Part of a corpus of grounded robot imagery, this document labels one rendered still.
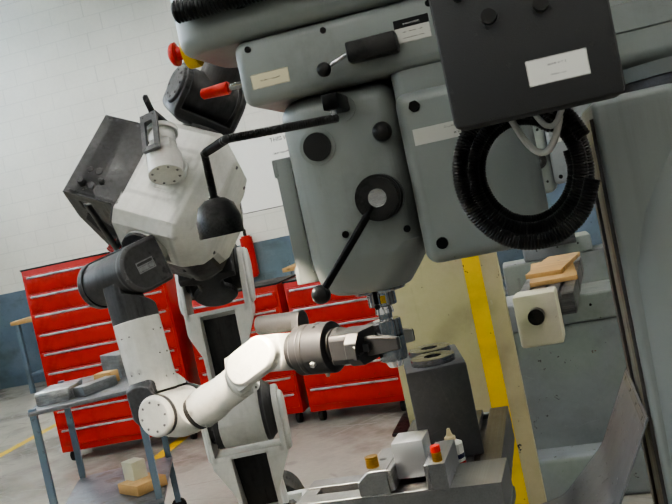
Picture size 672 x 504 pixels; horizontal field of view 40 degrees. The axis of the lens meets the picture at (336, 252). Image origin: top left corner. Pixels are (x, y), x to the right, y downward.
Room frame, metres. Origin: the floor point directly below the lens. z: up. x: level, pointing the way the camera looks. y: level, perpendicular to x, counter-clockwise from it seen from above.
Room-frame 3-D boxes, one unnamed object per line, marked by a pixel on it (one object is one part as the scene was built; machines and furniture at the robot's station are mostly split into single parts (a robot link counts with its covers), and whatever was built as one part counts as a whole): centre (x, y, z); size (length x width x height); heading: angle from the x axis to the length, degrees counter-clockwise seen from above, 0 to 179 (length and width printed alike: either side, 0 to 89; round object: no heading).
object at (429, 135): (1.45, -0.25, 1.47); 0.24 x 0.19 x 0.26; 167
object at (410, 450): (1.49, -0.06, 1.03); 0.06 x 0.05 x 0.06; 164
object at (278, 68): (1.49, -0.10, 1.68); 0.34 x 0.24 x 0.10; 77
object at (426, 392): (1.89, -0.15, 1.02); 0.22 x 0.12 x 0.20; 177
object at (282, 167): (1.53, 0.05, 1.44); 0.04 x 0.04 x 0.21; 77
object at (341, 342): (1.55, 0.02, 1.22); 0.13 x 0.12 x 0.10; 149
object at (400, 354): (1.50, -0.06, 1.22); 0.05 x 0.05 x 0.06
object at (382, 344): (1.48, -0.04, 1.22); 0.06 x 0.02 x 0.03; 59
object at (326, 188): (1.50, -0.06, 1.47); 0.21 x 0.19 x 0.32; 167
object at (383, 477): (1.51, 0.00, 1.01); 0.12 x 0.06 x 0.04; 164
